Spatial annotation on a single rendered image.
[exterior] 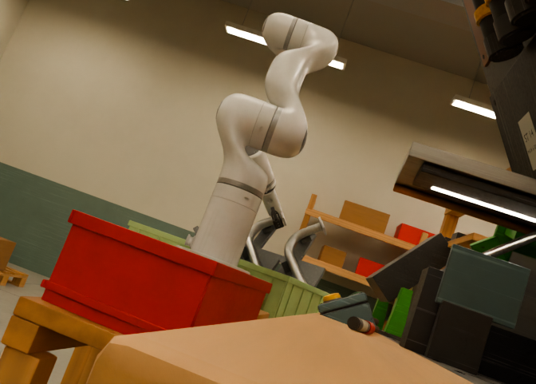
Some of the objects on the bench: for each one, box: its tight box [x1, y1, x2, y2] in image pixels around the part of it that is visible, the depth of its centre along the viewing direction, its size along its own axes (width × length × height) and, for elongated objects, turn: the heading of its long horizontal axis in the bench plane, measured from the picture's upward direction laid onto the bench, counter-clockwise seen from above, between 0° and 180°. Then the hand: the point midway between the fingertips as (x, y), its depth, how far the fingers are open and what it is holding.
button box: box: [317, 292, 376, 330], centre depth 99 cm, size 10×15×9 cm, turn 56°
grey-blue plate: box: [424, 244, 530, 375], centre depth 70 cm, size 10×2×14 cm, turn 146°
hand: (277, 217), depth 208 cm, fingers open, 8 cm apart
